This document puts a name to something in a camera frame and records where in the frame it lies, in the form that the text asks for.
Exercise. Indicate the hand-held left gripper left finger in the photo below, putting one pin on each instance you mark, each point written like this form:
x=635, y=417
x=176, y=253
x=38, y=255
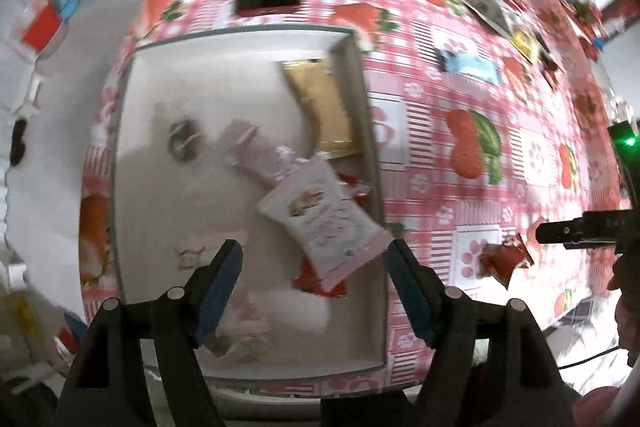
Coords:
x=220, y=292

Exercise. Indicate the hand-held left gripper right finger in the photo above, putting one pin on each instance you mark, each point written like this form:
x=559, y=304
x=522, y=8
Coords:
x=412, y=294

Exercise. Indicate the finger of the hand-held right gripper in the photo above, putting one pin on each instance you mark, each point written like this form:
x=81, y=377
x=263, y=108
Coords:
x=575, y=229

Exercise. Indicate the red snack packet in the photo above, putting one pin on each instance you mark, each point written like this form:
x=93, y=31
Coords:
x=312, y=281
x=505, y=259
x=356, y=187

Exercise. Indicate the white cardboard box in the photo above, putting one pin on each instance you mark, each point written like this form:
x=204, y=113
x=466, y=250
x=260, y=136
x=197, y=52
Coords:
x=165, y=207

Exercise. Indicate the white pink-edged snack packet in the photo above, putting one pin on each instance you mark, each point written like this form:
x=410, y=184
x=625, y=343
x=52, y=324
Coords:
x=320, y=217

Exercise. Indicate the person's right hand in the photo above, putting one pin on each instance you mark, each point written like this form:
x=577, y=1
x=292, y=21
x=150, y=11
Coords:
x=629, y=312

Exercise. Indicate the pale pink snack packet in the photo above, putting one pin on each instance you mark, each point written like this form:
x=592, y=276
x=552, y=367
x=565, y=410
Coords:
x=245, y=332

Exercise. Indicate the clear pink snack packet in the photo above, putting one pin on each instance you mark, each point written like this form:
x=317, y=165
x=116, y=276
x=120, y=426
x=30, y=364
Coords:
x=260, y=154

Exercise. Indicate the pink strawberry print tablecloth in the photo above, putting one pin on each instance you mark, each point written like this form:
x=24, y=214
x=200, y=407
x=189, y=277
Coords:
x=450, y=147

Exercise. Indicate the yellow snack packet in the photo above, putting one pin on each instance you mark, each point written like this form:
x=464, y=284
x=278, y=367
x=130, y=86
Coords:
x=526, y=46

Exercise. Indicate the brown round snack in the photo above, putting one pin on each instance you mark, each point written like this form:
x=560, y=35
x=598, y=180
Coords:
x=184, y=139

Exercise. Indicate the pink rounded object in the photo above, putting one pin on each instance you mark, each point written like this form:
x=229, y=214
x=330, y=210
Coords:
x=597, y=407

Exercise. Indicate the light blue snack packet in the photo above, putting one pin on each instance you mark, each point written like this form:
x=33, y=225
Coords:
x=472, y=66

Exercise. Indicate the grey snack packet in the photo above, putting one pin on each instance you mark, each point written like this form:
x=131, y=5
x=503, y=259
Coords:
x=490, y=16

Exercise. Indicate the gold snack packet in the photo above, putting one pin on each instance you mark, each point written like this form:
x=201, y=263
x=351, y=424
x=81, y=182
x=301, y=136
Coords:
x=325, y=107

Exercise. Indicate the black object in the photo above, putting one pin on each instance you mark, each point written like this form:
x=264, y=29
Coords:
x=18, y=142

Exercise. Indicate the red and blue object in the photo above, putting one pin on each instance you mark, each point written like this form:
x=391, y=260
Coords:
x=45, y=17

